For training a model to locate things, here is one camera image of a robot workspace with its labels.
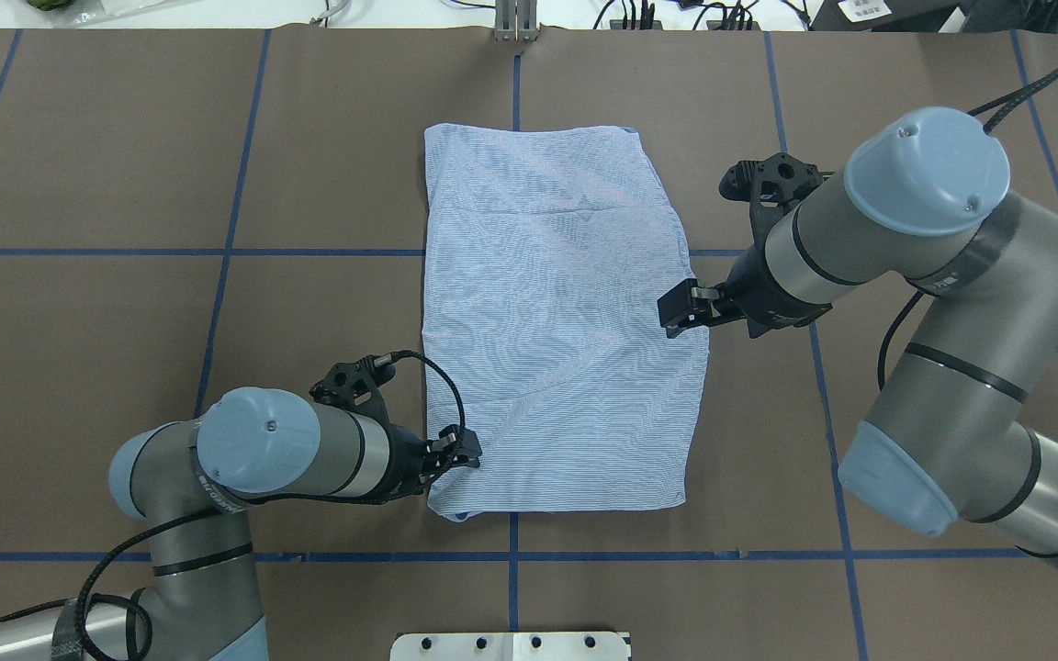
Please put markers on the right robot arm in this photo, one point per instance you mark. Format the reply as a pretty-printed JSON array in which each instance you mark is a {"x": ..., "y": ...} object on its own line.
[{"x": 929, "y": 198}]

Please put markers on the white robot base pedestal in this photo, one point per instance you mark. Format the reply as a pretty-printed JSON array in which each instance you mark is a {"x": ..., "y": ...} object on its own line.
[{"x": 566, "y": 645}]

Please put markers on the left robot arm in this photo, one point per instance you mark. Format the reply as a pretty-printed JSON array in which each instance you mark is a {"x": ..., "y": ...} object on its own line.
[{"x": 186, "y": 588}]

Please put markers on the aluminium frame post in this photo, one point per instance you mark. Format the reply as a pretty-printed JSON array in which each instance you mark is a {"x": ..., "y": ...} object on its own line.
[{"x": 516, "y": 21}]

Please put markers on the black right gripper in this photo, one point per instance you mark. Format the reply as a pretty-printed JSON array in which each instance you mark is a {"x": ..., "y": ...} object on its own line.
[{"x": 755, "y": 282}]

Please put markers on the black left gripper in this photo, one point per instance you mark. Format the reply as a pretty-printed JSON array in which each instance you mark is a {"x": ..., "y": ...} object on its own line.
[{"x": 406, "y": 456}]

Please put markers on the light blue striped shirt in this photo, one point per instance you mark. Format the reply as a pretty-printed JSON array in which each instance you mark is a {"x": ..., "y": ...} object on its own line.
[{"x": 545, "y": 255}]

